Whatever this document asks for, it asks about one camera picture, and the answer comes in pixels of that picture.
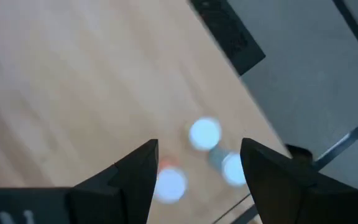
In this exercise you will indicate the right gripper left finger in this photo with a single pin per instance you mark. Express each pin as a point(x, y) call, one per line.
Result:
point(126, 193)

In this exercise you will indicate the wooden shelf black metal frame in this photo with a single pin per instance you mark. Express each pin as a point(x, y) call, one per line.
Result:
point(89, 93)

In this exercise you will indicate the black power strip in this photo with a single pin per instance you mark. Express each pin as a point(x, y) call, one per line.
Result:
point(228, 34)

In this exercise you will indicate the small teal white-capped bottle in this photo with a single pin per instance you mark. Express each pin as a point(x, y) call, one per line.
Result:
point(233, 171)

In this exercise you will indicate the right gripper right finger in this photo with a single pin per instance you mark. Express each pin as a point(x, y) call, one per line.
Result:
point(278, 193)

